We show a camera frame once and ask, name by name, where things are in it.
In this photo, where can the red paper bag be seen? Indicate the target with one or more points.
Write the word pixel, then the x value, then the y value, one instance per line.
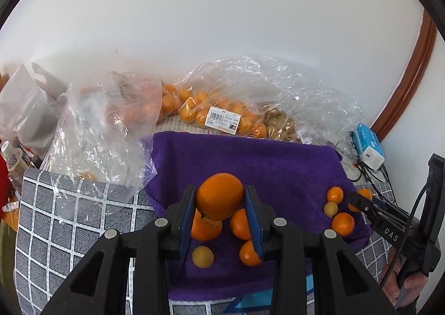
pixel 2 182

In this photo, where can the heap of brown bagged fruit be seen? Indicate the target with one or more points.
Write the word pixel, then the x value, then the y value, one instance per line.
pixel 281 123

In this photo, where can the purple towel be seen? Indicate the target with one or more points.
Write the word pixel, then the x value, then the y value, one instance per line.
pixel 278 169

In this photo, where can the small tangerine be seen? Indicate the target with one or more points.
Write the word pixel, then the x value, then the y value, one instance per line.
pixel 335 194
pixel 364 194

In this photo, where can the white paper bag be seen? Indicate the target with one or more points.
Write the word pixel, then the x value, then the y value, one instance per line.
pixel 27 106

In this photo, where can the large orange with stem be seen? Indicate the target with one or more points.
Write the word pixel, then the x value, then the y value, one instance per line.
pixel 205 231

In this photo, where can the brown-green round fruit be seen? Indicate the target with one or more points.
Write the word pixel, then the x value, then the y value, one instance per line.
pixel 330 209

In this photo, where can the white and blue box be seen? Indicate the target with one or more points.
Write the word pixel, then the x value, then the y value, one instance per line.
pixel 370 144

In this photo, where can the oval tangerine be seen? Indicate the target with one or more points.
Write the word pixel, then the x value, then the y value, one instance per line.
pixel 342 224

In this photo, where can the heap of bagged oranges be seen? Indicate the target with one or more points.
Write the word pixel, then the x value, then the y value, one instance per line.
pixel 142 102

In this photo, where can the person's right hand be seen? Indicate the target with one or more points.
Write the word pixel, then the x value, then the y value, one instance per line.
pixel 412 287

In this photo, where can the yellow-green round fruit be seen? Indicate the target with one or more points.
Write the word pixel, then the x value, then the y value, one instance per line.
pixel 203 256

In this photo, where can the wooden door frame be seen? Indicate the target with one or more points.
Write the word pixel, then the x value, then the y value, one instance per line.
pixel 408 82

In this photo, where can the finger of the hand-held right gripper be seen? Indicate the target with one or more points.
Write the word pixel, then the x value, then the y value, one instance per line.
pixel 382 226
pixel 396 214

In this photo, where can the clear crinkled plastic bag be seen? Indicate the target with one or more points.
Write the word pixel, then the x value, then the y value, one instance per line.
pixel 94 134

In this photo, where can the clear plastic bottle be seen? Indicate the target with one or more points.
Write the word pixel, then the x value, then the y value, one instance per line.
pixel 10 156

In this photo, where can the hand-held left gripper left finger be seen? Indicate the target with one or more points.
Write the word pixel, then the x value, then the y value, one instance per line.
pixel 185 223

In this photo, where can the large round orange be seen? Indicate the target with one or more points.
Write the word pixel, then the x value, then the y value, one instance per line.
pixel 219 196

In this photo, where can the grey checked bedsheet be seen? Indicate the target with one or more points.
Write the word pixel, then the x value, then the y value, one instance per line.
pixel 69 224

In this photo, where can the medium tangerine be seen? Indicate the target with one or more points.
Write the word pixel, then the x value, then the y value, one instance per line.
pixel 240 224
pixel 248 254

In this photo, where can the clear bag with white label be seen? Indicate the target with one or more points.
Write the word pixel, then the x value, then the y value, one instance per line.
pixel 222 78

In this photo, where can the clear bag with brown fruit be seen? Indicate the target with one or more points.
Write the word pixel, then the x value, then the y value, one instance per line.
pixel 320 102

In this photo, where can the heap of bagged tangerines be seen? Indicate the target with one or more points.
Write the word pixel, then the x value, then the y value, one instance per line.
pixel 187 111

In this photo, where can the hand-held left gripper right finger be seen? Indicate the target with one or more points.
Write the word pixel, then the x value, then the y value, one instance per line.
pixel 254 223

